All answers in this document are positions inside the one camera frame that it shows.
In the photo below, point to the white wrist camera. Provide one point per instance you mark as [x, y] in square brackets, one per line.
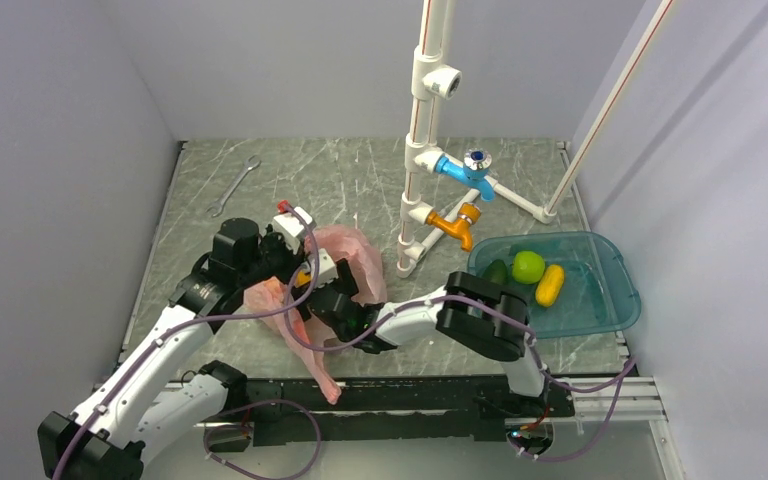
[293, 223]
[322, 267]

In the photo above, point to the green fake fruit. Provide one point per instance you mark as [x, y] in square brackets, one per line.
[528, 267]

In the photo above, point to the dark green fake avocado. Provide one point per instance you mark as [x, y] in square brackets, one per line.
[497, 272]

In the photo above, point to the white slanted pole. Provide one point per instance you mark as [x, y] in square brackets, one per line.
[575, 162]

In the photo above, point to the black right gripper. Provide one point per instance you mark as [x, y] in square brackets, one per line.
[346, 282]

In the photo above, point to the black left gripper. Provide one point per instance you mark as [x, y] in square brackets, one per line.
[294, 261]

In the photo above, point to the white PVC pipe stand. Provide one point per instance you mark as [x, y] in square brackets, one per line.
[433, 82]

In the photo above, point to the yellow wrinkled fake fruit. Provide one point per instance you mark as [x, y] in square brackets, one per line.
[550, 285]

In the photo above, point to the blue plastic faucet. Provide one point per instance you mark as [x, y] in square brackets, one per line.
[471, 171]

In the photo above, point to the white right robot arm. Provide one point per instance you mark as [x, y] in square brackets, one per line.
[487, 317]

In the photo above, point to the teal plastic basin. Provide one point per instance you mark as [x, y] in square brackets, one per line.
[597, 296]

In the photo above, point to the orange plastic faucet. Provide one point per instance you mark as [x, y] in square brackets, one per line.
[459, 228]

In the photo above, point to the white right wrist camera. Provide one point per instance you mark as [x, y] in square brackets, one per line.
[322, 267]

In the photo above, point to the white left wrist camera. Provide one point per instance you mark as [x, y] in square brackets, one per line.
[293, 223]

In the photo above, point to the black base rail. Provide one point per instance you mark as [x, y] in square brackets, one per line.
[479, 407]

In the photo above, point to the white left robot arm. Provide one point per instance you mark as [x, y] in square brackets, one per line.
[201, 303]

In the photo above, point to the silver wrench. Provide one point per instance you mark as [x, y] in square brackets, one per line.
[216, 208]

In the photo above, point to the pink plastic bag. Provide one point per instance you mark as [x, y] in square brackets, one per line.
[304, 334]

